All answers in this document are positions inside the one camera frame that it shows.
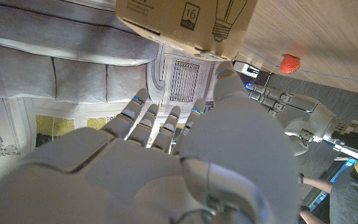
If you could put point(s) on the brown cardboard box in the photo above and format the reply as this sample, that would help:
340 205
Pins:
172 28

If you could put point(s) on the person in grey shirt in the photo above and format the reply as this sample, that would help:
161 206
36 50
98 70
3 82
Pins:
353 199

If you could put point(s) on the red textured ball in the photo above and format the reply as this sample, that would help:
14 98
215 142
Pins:
290 64

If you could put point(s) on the person's bare forearm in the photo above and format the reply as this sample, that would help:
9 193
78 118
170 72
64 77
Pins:
319 184
309 217

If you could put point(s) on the printed living room backdrop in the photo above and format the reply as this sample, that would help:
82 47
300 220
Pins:
57 81

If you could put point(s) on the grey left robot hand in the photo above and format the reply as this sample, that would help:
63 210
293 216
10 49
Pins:
306 115

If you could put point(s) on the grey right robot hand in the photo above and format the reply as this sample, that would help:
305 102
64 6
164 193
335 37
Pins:
120 186

